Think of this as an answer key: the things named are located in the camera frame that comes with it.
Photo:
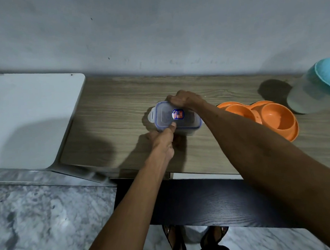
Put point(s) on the person's left hand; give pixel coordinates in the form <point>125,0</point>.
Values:
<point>161,142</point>

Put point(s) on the person's right hand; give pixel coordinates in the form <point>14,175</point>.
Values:
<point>186,100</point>

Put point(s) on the person's right fingers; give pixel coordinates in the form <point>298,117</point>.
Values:
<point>174,99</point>

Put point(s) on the person's left thumb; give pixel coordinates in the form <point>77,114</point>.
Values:
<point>169,128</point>

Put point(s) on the clear lidded food container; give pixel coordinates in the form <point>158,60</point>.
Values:
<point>175,120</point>

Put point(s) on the person's right forearm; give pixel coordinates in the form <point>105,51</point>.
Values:
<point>270,167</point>

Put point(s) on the person's left forearm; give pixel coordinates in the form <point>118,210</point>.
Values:
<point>131,212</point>

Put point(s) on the dark wooden shelf board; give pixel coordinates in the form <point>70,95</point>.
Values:
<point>208,201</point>

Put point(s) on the orange double pet bowl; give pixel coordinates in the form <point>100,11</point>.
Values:
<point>267,117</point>

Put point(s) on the person's left foot in sandal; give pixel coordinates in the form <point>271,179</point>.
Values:
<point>176,240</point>

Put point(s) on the person's foot in sandal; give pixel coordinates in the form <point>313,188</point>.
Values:
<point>176,240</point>
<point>213,235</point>

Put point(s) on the person's right foot in sandal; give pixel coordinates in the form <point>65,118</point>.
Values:
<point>213,235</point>

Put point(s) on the white appliance top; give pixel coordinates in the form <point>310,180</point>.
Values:
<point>28,120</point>

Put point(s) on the translucent container with blue lid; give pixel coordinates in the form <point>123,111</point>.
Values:
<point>316,87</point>

